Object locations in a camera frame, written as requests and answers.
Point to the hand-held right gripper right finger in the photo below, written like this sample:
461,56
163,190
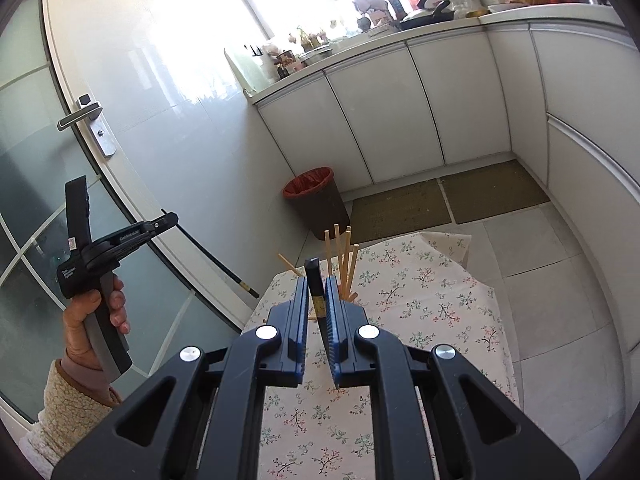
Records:
332,335

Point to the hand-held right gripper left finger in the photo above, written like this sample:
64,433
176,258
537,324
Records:
301,330

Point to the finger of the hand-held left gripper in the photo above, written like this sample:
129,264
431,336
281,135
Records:
150,229

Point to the dark chopstick with gold band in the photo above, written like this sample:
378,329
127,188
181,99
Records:
220,263
313,280

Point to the plain bamboo chopstick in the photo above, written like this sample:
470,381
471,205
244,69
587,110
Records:
327,247
347,250
338,245
354,265
290,264

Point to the person's left forearm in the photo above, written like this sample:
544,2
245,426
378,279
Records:
65,410

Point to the person's left hand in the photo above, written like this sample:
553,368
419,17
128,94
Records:
77,330

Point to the floral tablecloth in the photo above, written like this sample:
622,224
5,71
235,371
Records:
425,310

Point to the brown trash bin red liner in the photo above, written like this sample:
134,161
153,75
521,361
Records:
320,210

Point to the olive floor mat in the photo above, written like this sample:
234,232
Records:
495,190
400,210

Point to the frosted glass door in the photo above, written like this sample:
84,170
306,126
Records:
30,110

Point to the pale green cutting board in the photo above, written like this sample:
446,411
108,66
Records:
250,70

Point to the white kitchen cabinet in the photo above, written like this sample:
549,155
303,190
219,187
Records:
590,185
400,110

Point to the metal basin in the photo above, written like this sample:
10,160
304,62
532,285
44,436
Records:
317,55

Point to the small windowsill plants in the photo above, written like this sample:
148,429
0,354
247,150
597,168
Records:
307,37

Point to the grey rounded object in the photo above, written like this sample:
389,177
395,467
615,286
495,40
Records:
370,5

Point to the black frying pan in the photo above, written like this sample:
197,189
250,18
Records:
425,17

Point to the black wall hooks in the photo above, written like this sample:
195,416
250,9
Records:
254,51

